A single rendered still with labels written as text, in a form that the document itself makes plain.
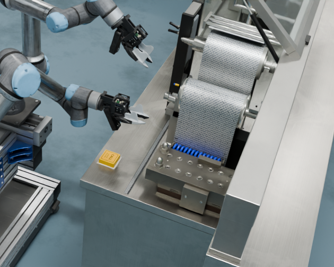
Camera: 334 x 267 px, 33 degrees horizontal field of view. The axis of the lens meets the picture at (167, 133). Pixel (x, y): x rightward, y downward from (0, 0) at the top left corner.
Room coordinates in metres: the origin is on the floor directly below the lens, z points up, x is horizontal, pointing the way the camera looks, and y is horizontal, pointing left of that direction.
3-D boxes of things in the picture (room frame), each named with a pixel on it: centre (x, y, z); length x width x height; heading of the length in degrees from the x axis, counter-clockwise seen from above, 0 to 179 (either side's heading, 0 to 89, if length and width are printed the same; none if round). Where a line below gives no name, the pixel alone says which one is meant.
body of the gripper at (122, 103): (1.86, 0.24, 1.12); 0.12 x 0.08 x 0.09; 77
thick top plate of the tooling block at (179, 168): (1.64, -0.16, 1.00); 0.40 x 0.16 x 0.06; 77
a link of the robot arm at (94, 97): (1.88, 0.32, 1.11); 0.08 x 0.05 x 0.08; 167
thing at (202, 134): (1.77, -0.15, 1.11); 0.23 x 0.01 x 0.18; 77
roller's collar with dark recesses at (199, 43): (2.11, -0.08, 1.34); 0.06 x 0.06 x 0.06; 77
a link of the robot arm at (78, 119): (1.91, 0.40, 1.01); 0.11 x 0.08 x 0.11; 44
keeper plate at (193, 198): (1.55, -0.15, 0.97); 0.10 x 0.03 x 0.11; 77
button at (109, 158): (1.76, 0.22, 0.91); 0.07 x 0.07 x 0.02; 77
